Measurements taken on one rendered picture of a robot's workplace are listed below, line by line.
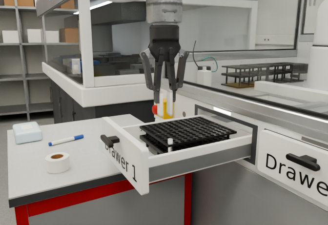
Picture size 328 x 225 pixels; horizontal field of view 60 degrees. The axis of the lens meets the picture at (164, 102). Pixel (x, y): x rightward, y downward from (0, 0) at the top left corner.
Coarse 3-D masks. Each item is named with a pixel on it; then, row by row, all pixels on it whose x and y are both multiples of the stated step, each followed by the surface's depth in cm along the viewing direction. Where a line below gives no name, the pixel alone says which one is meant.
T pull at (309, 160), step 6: (288, 156) 61; (294, 156) 60; (300, 156) 61; (306, 156) 60; (294, 162) 60; (300, 162) 59; (306, 162) 58; (312, 162) 57; (312, 168) 57; (318, 168) 56
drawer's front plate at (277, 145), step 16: (272, 144) 69; (288, 144) 65; (304, 144) 62; (272, 160) 70; (288, 160) 66; (320, 160) 59; (272, 176) 70; (304, 176) 63; (320, 176) 59; (304, 192) 63
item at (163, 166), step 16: (128, 128) 86; (240, 128) 84; (144, 144) 88; (208, 144) 72; (224, 144) 74; (240, 144) 76; (160, 160) 65; (176, 160) 67; (192, 160) 69; (208, 160) 72; (224, 160) 74; (160, 176) 65
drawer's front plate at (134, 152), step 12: (108, 120) 81; (108, 132) 80; (120, 132) 71; (120, 144) 72; (132, 144) 64; (108, 156) 82; (120, 156) 73; (132, 156) 65; (144, 156) 60; (120, 168) 74; (132, 168) 66; (144, 168) 61; (132, 180) 66; (144, 180) 62; (144, 192) 62
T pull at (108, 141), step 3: (102, 135) 73; (102, 138) 72; (105, 138) 71; (108, 138) 71; (111, 138) 71; (114, 138) 71; (117, 138) 71; (102, 141) 72; (105, 141) 70; (108, 141) 69; (111, 141) 69; (114, 141) 71; (117, 141) 71; (108, 144) 68; (111, 144) 68; (111, 147) 69
